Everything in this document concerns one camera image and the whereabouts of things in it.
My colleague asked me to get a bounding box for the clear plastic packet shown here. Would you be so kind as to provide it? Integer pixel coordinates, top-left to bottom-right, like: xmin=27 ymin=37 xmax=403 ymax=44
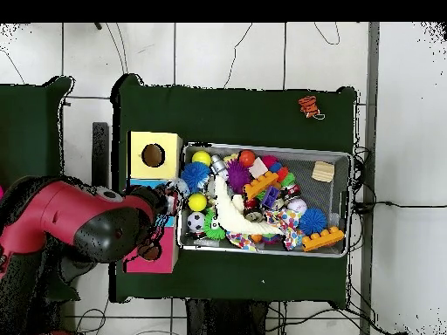
xmin=166 ymin=177 xmax=191 ymax=200

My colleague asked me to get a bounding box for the small soccer ball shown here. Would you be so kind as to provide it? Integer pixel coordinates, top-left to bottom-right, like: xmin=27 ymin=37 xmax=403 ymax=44
xmin=185 ymin=210 xmax=207 ymax=233

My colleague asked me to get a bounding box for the wooden box with three holes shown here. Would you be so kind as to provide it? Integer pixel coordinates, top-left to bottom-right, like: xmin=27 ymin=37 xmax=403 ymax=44
xmin=124 ymin=130 xmax=184 ymax=275

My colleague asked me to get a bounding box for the colourful patterned cloth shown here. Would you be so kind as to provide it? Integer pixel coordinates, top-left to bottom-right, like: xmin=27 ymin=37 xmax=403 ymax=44
xmin=227 ymin=208 xmax=307 ymax=251

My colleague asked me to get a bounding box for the yellow ball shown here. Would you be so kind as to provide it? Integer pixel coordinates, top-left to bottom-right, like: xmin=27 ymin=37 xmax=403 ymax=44
xmin=187 ymin=192 xmax=209 ymax=213
xmin=191 ymin=149 xmax=212 ymax=167

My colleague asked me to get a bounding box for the silver metal pipe fitting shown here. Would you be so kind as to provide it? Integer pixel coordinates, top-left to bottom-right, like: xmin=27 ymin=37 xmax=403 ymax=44
xmin=210 ymin=154 xmax=228 ymax=175

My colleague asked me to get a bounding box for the shallow clear mesh bin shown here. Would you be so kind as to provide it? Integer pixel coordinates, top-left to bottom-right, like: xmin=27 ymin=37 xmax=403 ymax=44
xmin=177 ymin=142 xmax=354 ymax=258

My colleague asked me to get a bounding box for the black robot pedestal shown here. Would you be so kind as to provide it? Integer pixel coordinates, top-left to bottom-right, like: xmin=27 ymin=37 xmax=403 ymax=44
xmin=184 ymin=298 xmax=273 ymax=335

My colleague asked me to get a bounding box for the black floor cable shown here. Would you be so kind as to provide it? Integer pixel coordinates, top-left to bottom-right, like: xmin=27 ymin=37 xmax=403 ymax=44
xmin=352 ymin=198 xmax=447 ymax=213

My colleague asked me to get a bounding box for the dark green table cloth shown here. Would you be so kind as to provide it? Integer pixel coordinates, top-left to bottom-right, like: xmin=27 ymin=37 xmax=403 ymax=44
xmin=0 ymin=75 xmax=81 ymax=303
xmin=110 ymin=72 xmax=359 ymax=308

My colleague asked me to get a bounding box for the orange tiger striped toy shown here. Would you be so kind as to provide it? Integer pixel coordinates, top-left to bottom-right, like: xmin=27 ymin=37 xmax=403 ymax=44
xmin=298 ymin=94 xmax=327 ymax=120

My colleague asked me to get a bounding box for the white baseball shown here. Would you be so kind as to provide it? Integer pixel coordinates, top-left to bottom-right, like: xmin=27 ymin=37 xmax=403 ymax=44
xmin=286 ymin=197 xmax=308 ymax=216

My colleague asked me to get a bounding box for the flat wooden block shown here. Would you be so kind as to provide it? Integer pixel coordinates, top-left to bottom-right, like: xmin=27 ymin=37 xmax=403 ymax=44
xmin=311 ymin=160 xmax=336 ymax=184

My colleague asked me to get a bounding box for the large blue spiky ball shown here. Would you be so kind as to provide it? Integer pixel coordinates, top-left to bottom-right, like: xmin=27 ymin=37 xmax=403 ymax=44
xmin=181 ymin=161 xmax=211 ymax=195

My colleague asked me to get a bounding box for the small blue spiky ball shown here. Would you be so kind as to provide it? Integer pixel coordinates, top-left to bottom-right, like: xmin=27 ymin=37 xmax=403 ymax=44
xmin=299 ymin=207 xmax=329 ymax=236

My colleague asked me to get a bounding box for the cream knitted cloth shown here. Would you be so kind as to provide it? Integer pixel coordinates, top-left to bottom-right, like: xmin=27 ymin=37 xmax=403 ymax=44
xmin=211 ymin=174 xmax=284 ymax=237

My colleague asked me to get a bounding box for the purple toy building block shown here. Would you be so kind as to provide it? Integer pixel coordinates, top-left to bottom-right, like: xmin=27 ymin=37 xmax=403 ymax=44
xmin=261 ymin=187 xmax=280 ymax=210

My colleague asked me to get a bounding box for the orange ball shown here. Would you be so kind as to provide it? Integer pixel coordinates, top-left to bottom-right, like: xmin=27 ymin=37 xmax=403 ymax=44
xmin=237 ymin=149 xmax=257 ymax=168

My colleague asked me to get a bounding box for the orange toy building block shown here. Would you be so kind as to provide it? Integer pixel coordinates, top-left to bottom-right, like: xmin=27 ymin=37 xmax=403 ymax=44
xmin=300 ymin=226 xmax=347 ymax=253
xmin=243 ymin=170 xmax=280 ymax=202

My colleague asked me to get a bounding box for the purple spiky ball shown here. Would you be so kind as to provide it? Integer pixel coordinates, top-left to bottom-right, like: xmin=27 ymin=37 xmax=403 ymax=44
xmin=225 ymin=160 xmax=252 ymax=195

